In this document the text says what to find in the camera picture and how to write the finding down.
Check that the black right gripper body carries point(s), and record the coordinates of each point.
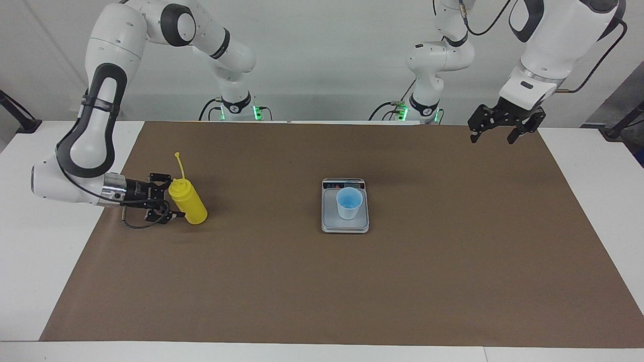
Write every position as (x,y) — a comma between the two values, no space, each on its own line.
(141,193)

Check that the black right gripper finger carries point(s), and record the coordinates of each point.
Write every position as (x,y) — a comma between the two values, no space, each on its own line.
(160,213)
(163,180)

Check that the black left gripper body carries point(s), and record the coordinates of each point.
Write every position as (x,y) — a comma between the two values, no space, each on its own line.
(518,113)

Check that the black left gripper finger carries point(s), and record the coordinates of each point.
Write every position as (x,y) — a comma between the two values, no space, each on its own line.
(480,119)
(532,124)

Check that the yellow squeeze bottle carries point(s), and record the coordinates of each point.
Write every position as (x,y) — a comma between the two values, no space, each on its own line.
(188,203)

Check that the light blue plastic cup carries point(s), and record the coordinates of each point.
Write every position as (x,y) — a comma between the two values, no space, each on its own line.
(349,208)

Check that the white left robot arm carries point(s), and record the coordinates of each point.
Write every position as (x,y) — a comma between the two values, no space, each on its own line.
(558,40)

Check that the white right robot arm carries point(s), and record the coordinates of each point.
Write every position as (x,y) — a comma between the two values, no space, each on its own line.
(95,146)

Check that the silver digital kitchen scale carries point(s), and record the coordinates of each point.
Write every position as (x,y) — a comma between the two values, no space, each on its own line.
(329,216)

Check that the black clamp stand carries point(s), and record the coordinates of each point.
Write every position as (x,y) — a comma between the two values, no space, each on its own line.
(616,131)
(25,124)

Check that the dark grey board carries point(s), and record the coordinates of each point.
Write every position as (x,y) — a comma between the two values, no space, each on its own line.
(616,100)

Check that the brown paper mat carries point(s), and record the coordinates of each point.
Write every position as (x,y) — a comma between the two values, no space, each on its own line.
(302,281)

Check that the white wall power strip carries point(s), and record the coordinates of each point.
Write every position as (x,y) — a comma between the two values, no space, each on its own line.
(74,108)

